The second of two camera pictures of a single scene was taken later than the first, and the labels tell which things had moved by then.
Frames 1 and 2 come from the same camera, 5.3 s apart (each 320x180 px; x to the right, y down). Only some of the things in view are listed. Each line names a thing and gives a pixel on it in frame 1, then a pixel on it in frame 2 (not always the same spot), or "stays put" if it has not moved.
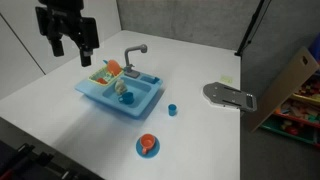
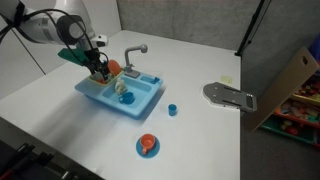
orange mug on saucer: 147,141 stays put
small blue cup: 172,109 stays put
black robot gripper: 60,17 -> 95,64
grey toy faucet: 128,68 stays put
